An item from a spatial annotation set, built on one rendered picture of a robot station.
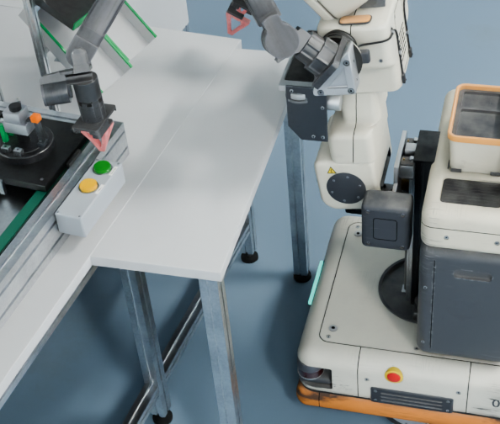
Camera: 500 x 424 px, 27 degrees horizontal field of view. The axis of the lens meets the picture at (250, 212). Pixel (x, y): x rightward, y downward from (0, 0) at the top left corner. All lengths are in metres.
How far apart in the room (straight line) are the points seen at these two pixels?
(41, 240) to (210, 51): 0.92
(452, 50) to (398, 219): 2.04
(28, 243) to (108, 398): 1.02
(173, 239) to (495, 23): 2.68
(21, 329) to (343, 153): 0.92
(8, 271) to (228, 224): 0.52
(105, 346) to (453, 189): 1.33
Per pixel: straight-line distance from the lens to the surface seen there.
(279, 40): 2.33
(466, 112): 2.71
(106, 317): 3.51
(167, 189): 2.59
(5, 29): 3.35
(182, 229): 2.47
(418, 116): 4.23
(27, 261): 2.37
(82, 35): 2.34
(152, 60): 3.07
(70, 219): 2.42
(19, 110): 2.56
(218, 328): 2.52
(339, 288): 3.11
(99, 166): 2.51
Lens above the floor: 2.49
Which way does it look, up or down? 41 degrees down
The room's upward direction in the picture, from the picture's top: 6 degrees counter-clockwise
